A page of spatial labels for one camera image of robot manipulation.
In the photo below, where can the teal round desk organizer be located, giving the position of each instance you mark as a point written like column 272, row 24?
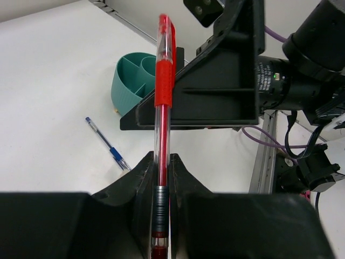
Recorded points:
column 134, row 79

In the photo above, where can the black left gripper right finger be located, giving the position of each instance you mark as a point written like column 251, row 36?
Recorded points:
column 191, row 218

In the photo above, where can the blue ballpoint pen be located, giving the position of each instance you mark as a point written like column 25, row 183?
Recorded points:
column 113, row 151

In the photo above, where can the aluminium frame rail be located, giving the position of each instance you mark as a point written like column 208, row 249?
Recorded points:
column 263, row 172

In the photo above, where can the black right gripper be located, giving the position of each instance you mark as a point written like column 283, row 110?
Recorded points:
column 218, row 88

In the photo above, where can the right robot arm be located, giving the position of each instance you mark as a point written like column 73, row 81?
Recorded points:
column 309, row 79

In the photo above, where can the red gel pen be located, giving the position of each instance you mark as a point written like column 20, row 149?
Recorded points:
column 165, row 70

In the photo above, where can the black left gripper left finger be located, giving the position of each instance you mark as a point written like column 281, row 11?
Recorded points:
column 128, row 221

